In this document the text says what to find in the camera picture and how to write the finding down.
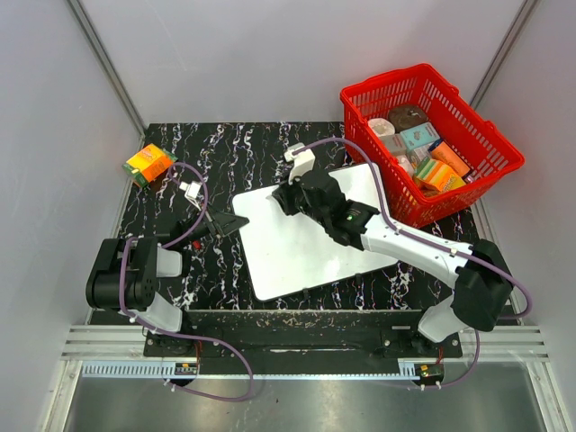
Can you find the teal cardboard box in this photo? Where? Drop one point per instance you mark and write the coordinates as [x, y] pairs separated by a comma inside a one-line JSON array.
[[419, 136]]

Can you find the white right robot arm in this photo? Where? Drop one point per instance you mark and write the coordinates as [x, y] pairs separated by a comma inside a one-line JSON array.
[[476, 273]]

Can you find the red plastic shopping basket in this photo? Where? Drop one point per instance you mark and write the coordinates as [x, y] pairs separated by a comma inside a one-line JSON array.
[[476, 141]]

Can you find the white toilet paper roll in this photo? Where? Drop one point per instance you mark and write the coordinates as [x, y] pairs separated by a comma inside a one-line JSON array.
[[381, 127]]

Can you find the yellow green sponge pack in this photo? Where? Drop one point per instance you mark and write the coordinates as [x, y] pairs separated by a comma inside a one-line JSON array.
[[437, 176]]

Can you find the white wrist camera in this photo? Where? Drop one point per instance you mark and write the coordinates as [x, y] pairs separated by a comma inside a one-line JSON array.
[[192, 191], [302, 161]]

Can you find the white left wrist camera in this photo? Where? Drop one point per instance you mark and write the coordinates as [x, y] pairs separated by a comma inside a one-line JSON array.
[[192, 191]]

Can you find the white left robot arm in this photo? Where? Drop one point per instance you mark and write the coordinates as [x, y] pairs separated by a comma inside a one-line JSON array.
[[125, 279]]

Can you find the brown round lid jar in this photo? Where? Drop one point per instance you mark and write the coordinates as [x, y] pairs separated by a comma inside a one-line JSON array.
[[407, 116]]

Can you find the orange green snack box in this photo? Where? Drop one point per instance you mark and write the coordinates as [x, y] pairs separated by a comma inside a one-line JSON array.
[[148, 164]]

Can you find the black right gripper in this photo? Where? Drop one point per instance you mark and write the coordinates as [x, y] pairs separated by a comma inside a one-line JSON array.
[[283, 195]]

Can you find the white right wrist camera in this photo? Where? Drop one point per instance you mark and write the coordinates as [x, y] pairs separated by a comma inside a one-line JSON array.
[[302, 161]]

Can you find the white whiteboard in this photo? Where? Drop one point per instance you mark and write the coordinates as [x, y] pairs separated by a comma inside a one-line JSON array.
[[287, 254]]

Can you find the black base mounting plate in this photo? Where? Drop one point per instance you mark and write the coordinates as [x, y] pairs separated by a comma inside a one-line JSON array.
[[384, 333]]

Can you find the orange blue box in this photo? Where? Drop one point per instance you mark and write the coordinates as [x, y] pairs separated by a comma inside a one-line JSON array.
[[441, 151]]

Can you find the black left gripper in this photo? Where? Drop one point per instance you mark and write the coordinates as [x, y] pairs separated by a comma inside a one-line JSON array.
[[222, 224]]

